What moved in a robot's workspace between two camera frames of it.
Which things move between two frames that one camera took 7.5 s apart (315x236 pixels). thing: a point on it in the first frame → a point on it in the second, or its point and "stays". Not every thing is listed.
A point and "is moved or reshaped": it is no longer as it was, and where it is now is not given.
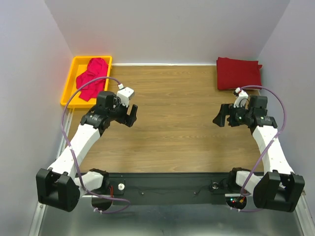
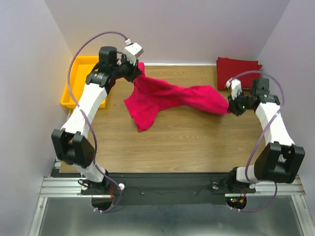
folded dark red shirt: [232, 74] stays
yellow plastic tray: [78, 67] stays
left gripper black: [126, 119] → [134, 71]
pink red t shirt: [97, 67] is moved or reshaped
